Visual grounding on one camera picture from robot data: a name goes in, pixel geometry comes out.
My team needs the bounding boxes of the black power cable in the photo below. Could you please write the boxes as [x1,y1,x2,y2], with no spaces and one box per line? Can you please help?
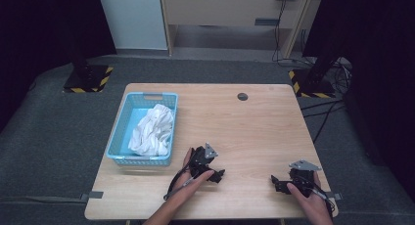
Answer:
[271,0,314,67]

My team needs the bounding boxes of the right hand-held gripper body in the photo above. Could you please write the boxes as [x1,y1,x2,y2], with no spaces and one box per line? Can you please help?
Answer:
[288,158,323,198]

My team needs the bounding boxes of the white panel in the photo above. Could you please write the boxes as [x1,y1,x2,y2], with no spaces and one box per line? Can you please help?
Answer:
[97,0,169,51]

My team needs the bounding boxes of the dark curtain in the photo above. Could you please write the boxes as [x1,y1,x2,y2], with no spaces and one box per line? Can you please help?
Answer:
[0,0,117,133]
[302,0,415,202]

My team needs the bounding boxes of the black stand with striped base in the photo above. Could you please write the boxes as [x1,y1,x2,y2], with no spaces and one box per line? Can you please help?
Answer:
[288,53,339,99]
[63,38,115,94]

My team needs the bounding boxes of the black floor cables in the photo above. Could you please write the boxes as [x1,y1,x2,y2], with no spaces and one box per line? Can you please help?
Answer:
[299,57,354,145]

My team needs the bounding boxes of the person's right hand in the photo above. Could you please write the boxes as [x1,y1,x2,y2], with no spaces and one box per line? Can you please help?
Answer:
[286,171,331,217]

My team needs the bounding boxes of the white cloth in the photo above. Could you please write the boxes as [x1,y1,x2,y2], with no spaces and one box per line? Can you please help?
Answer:
[127,103,175,157]

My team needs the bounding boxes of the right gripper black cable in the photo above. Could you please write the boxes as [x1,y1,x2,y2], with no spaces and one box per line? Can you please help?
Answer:
[306,182,337,218]

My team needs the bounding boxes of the person's left hand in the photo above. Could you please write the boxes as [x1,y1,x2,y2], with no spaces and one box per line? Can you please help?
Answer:
[177,147,215,203]

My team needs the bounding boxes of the blue plastic basket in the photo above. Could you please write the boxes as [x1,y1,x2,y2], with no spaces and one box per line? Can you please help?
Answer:
[105,91,179,167]

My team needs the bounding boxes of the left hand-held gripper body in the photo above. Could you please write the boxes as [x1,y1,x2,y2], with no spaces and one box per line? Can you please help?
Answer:
[189,142,219,174]

